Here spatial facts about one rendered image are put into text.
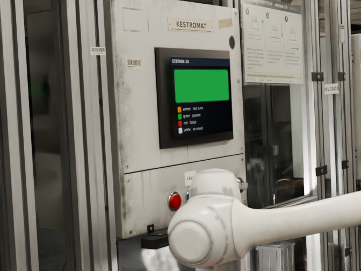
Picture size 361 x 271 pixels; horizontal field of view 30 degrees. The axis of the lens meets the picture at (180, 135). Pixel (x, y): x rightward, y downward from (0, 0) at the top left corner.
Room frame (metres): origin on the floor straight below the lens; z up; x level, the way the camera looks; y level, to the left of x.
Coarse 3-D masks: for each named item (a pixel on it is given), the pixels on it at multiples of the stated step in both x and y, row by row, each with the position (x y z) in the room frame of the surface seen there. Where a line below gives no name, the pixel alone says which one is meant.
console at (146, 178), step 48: (144, 0) 1.31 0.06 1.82; (144, 48) 1.31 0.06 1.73; (192, 48) 1.43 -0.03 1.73; (144, 96) 1.30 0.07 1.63; (240, 96) 1.57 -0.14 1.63; (144, 144) 1.30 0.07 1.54; (192, 144) 1.40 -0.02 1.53; (240, 144) 1.56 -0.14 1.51; (144, 192) 1.29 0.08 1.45; (240, 192) 1.55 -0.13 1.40
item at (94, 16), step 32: (96, 0) 1.23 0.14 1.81; (96, 32) 1.22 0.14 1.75; (96, 64) 1.22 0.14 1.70; (96, 96) 1.21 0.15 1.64; (96, 128) 1.21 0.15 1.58; (96, 160) 1.21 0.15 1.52; (96, 192) 1.21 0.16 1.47; (256, 256) 2.15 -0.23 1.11; (288, 256) 2.08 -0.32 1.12; (352, 256) 2.06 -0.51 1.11
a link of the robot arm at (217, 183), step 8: (216, 168) 1.31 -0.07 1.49; (200, 176) 1.28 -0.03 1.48; (208, 176) 1.27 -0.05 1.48; (216, 176) 1.27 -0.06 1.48; (224, 176) 1.27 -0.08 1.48; (232, 176) 1.29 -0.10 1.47; (192, 184) 1.29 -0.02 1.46; (200, 184) 1.27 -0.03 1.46; (208, 184) 1.26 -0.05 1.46; (216, 184) 1.26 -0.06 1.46; (224, 184) 1.26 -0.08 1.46; (232, 184) 1.28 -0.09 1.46; (192, 192) 1.28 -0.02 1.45; (200, 192) 1.27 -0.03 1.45; (208, 192) 1.26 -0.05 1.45; (216, 192) 1.26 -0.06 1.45; (224, 192) 1.26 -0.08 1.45; (232, 192) 1.27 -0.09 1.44; (192, 200) 1.26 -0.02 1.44; (240, 200) 1.29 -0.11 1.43
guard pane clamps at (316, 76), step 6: (312, 72) 1.88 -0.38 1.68; (318, 72) 1.91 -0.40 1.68; (342, 72) 2.04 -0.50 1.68; (312, 78) 1.88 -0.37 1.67; (318, 78) 1.90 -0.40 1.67; (342, 78) 2.03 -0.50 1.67; (342, 162) 2.02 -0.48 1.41; (348, 162) 2.05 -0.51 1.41; (318, 168) 1.89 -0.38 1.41; (324, 168) 1.92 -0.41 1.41; (342, 168) 2.02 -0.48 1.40; (318, 174) 1.89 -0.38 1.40; (324, 174) 1.92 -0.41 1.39; (348, 252) 2.03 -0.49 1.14
